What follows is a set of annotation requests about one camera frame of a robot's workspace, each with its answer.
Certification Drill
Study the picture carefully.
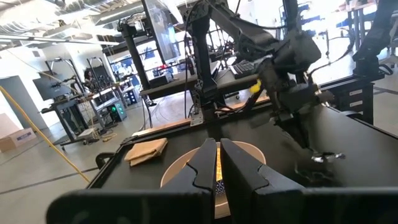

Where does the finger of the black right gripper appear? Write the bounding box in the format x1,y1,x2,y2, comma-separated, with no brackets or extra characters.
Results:
275,119,304,144
295,119,312,149

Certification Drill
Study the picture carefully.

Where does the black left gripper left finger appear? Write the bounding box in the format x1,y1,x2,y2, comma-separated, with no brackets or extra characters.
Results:
161,138,218,191

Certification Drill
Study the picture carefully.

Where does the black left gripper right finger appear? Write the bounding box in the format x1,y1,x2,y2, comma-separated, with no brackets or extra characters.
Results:
220,138,304,224

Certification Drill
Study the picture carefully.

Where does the small yellow bowl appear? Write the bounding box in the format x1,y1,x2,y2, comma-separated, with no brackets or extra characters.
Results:
216,147,224,183

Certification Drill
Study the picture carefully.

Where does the silver spoon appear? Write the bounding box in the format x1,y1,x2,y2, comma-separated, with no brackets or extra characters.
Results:
310,151,346,164

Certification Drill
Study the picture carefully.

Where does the tan round plate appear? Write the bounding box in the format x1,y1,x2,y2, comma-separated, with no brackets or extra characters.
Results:
160,141,267,220

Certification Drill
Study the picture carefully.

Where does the silver mounting plate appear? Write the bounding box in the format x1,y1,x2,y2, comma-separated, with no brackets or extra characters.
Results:
189,111,205,128

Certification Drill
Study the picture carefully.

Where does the black keyboard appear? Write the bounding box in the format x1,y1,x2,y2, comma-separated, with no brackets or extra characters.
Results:
229,60,259,79

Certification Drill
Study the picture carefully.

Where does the tan folded napkin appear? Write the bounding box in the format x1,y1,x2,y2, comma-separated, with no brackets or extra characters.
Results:
124,138,169,167

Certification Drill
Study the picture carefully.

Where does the gray desk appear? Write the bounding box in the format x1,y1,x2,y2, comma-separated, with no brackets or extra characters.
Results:
139,67,218,100
214,60,262,96

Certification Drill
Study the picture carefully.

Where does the computer tower with green light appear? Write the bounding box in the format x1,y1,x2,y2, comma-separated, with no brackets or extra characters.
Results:
107,98,128,123

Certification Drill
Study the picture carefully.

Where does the black stand pole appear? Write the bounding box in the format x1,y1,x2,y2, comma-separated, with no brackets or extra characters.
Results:
118,21,150,91

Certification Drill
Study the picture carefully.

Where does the metal rack table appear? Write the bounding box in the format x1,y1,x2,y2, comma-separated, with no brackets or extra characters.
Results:
40,79,137,147

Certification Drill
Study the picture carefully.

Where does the black monitor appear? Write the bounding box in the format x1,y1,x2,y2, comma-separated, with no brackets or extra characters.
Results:
141,0,182,65

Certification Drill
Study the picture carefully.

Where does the brown cardboard box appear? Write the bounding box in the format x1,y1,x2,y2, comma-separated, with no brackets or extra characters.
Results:
0,127,37,153

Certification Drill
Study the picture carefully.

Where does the small coiled yellow cable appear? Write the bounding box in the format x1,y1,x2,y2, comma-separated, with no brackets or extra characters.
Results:
101,132,118,143

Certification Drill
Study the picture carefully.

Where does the black curved bracket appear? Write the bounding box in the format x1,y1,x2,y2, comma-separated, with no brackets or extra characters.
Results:
95,151,116,170

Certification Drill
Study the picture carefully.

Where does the dark wall screen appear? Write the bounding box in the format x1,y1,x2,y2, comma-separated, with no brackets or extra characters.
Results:
32,73,73,101

